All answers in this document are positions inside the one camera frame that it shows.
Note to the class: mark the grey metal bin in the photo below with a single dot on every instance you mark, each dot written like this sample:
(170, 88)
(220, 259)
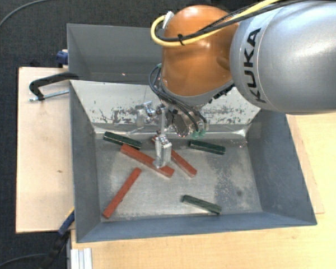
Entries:
(168, 200)

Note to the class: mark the red-brown flat block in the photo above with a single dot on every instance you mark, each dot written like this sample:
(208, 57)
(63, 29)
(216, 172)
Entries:
(141, 158)
(122, 192)
(184, 164)

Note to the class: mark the dark green flat block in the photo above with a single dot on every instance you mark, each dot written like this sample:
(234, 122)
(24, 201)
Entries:
(201, 204)
(207, 147)
(122, 140)

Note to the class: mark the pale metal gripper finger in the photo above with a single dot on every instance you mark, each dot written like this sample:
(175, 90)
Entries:
(166, 154)
(158, 153)

